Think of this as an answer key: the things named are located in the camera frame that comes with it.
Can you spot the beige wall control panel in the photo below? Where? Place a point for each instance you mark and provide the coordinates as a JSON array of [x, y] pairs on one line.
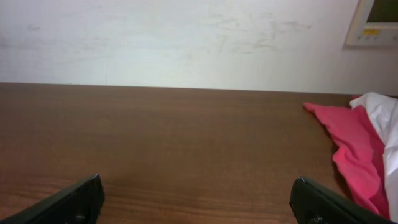
[[374, 24]]

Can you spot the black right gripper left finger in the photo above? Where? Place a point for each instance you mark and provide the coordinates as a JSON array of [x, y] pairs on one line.
[[78, 203]]

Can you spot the white t-shirt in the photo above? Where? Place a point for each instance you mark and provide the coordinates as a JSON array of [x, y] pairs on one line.
[[382, 113]]

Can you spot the red t-shirt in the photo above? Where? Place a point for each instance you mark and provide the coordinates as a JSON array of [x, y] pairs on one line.
[[359, 154]]

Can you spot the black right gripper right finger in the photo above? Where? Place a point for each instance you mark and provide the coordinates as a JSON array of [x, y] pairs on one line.
[[312, 203]]

